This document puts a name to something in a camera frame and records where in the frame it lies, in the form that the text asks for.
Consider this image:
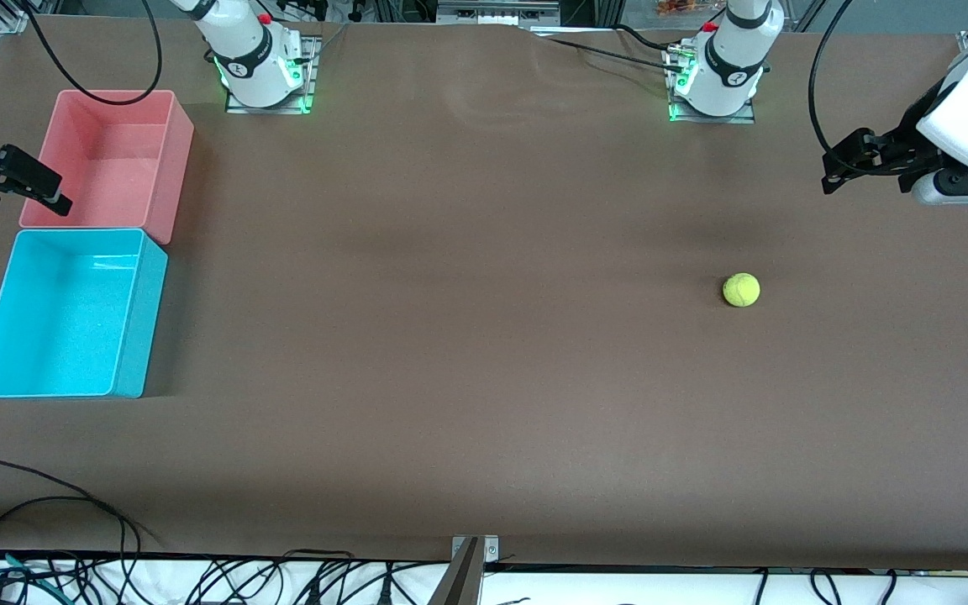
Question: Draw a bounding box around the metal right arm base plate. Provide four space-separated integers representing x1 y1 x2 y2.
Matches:
226 38 318 114

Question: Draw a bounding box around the pink plastic bin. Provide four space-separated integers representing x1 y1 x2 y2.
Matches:
18 89 196 245

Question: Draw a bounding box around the grey metal mounting plate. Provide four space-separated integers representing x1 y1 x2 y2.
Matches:
452 535 499 564

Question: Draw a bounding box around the arched black table cable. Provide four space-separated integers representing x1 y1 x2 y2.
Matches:
0 496 130 581

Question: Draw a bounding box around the blue plastic bin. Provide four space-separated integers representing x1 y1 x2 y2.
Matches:
0 228 170 399

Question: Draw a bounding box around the black right arm cable loop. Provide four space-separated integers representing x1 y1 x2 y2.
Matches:
26 0 163 107

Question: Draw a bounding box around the black base cable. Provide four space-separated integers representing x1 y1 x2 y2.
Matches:
530 32 688 74

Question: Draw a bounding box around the grey power strip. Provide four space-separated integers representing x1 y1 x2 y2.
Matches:
436 0 562 26

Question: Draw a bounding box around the dark metal camera post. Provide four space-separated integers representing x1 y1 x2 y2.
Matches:
427 538 485 605

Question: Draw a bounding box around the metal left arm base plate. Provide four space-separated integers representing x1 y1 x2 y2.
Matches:
667 42 756 124

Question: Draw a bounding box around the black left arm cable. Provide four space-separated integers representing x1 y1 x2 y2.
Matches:
809 0 859 177

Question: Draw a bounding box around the yellow tennis ball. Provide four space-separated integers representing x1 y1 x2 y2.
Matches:
722 272 760 308

